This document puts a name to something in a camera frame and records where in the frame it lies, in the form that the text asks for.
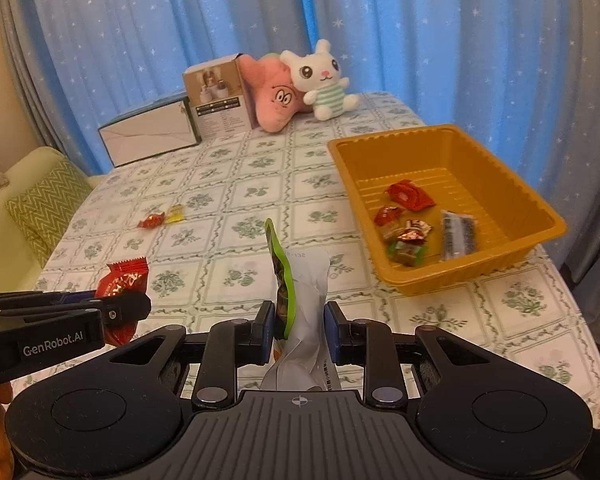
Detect white rabbit plush toy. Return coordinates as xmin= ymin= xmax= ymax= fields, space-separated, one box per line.
xmin=280 ymin=39 xmax=358 ymax=122

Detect black snack packet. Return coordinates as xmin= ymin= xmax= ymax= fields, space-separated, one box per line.
xmin=439 ymin=209 xmax=479 ymax=262

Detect brown candy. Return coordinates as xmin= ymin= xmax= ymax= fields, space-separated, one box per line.
xmin=384 ymin=239 xmax=427 ymax=267

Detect large red snack packet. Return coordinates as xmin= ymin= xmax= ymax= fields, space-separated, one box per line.
xmin=94 ymin=257 xmax=151 ymax=347

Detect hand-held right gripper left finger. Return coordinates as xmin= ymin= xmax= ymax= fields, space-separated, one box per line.
xmin=107 ymin=300 xmax=276 ymax=411

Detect green zigzag cushion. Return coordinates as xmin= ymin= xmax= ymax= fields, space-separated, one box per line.
xmin=6 ymin=160 xmax=93 ymax=268

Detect orange plastic tray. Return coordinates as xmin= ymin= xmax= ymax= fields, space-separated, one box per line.
xmin=327 ymin=124 xmax=568 ymax=297

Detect green floral tablecloth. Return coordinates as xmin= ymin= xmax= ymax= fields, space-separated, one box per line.
xmin=10 ymin=91 xmax=600 ymax=431

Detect plain red snack packet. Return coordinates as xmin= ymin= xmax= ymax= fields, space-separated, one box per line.
xmin=384 ymin=179 xmax=437 ymax=212

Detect grey curtain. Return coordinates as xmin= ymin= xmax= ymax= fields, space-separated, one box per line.
xmin=0 ymin=0 xmax=96 ymax=176

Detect blue star curtain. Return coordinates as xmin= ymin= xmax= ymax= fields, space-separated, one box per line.
xmin=0 ymin=0 xmax=600 ymax=286

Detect pink plush toy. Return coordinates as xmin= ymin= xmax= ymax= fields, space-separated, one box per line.
xmin=243 ymin=52 xmax=313 ymax=134

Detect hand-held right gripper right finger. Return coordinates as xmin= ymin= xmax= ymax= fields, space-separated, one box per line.
xmin=323 ymin=301 xmax=486 ymax=408

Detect green and white snack pouch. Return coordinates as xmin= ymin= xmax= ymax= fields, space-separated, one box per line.
xmin=260 ymin=218 xmax=343 ymax=393

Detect patterned red snack packet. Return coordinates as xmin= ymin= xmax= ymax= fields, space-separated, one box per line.
xmin=399 ymin=219 xmax=434 ymax=245

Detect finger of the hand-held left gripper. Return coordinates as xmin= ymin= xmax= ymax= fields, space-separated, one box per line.
xmin=0 ymin=292 xmax=152 ymax=333
xmin=0 ymin=290 xmax=103 ymax=311

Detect printed product box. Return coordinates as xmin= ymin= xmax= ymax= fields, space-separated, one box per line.
xmin=182 ymin=53 xmax=261 ymax=140

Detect long white cardboard box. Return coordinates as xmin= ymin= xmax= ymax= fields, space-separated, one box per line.
xmin=97 ymin=95 xmax=202 ymax=168

